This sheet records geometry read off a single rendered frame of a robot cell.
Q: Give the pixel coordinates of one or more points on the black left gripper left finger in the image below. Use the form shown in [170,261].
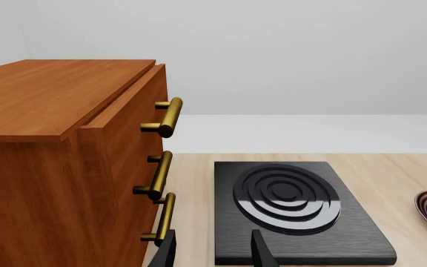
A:
[166,253]

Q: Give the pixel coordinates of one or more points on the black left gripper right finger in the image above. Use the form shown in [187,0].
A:
[261,254]

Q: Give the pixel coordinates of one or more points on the flat black stove plate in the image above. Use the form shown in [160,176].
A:
[298,244]

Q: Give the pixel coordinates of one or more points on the wooden cabinet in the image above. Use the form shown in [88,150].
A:
[24,116]

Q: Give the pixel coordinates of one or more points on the wooden drawer, slightly open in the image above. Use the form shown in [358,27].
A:
[132,105]

